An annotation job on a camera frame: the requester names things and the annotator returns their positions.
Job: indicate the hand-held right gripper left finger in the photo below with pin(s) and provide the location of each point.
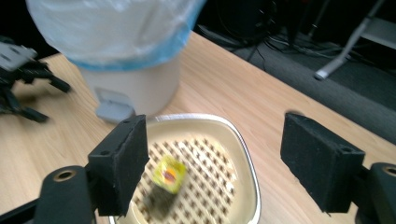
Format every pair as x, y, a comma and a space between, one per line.
120, 168

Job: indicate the beige pedal trash bin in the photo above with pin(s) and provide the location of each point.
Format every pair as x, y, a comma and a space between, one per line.
146, 90

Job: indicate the black equipment box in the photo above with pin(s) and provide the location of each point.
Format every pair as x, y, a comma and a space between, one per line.
246, 15

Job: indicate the grey metal stand leg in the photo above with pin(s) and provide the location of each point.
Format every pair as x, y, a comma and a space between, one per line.
348, 46

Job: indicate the yellow snack packet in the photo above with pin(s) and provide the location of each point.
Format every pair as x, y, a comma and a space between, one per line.
169, 174

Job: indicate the white blue-edged plastic bin bag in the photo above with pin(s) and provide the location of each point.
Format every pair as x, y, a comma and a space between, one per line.
112, 34

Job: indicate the grey metal shelf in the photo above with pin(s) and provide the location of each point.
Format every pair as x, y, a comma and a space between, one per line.
381, 31

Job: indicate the cream perforated strainer basket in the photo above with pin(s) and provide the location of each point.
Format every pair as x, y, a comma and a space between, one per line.
238, 174

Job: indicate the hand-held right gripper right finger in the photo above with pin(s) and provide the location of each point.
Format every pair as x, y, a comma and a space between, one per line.
320, 168

